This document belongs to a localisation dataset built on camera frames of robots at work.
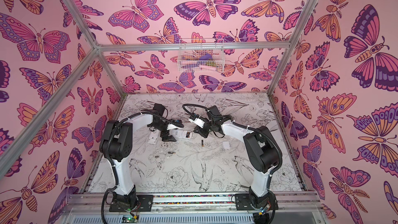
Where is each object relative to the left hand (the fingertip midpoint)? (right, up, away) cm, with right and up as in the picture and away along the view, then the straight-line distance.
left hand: (175, 130), depth 97 cm
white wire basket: (+16, +47, -1) cm, 50 cm away
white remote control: (-14, -4, -1) cm, 14 cm away
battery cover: (+31, -8, -5) cm, 33 cm away
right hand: (+13, +3, -6) cm, 15 cm away
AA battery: (+17, -6, -3) cm, 18 cm away
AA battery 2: (-1, -12, -8) cm, 14 cm away
